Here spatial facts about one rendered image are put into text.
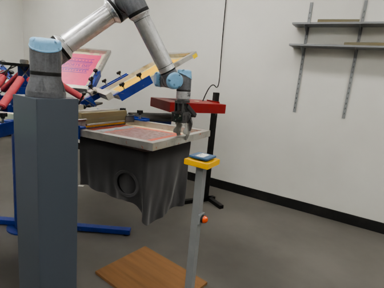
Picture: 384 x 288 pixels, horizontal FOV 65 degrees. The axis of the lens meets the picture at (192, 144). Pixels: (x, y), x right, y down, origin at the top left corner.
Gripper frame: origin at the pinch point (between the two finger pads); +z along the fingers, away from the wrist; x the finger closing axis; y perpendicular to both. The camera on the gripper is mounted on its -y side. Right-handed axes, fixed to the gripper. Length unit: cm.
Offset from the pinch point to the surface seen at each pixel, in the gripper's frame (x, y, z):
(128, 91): -81, -46, -19
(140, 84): -76, -55, -25
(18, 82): -124, 15, -22
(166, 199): -9.1, -0.3, 38.1
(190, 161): 15.7, 18.5, 7.2
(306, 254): 58, -110, 103
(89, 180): -49, 21, 30
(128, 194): -18.1, 22.6, 30.7
